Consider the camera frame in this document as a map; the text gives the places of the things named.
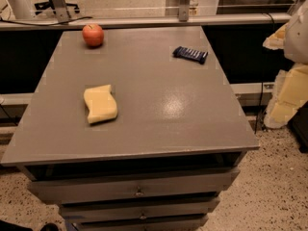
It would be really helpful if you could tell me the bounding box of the grey drawer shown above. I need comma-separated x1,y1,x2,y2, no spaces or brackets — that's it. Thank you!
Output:
77,215,208,231
29,167,240,204
61,196,219,223

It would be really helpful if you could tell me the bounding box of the top grey drawer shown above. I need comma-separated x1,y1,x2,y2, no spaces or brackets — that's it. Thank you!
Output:
29,167,240,204

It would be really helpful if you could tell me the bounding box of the blue rxbar wrapper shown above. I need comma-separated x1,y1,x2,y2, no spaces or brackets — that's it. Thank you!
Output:
172,46,208,64

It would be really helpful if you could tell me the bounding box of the grey drawer cabinet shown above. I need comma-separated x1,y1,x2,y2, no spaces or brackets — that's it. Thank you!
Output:
0,26,261,231

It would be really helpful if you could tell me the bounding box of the middle grey drawer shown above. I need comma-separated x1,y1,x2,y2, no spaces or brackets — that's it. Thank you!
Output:
61,196,219,223

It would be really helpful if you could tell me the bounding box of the red apple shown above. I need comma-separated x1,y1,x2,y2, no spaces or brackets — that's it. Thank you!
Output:
82,24,104,47

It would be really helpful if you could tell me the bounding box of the black cable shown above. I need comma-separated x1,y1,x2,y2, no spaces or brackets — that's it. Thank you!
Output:
0,15,93,27

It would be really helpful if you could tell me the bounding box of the black office chair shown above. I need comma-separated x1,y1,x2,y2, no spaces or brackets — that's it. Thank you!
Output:
24,0,81,15

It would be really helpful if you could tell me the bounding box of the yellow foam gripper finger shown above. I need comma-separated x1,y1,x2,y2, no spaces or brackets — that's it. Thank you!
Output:
263,24,287,50
264,64,308,129

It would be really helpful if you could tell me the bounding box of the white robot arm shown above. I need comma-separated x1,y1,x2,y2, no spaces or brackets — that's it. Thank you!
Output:
263,0,308,129

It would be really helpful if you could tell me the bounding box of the bottom grey drawer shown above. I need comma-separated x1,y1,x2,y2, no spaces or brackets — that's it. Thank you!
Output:
77,215,208,231

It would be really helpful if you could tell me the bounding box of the grey metal post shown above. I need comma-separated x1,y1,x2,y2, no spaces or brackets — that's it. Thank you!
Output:
179,0,190,22

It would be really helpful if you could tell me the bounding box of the yellow sponge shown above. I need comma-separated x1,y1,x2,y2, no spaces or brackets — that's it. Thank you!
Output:
84,85,117,124

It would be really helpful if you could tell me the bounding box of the grey metal rail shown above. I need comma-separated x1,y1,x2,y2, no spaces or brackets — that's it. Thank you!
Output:
0,13,291,31

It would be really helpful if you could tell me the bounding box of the grey lower rail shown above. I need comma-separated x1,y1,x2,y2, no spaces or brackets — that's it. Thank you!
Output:
231,82,274,107

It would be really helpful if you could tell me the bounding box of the white pillar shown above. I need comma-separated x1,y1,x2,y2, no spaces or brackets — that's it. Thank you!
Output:
7,0,35,19

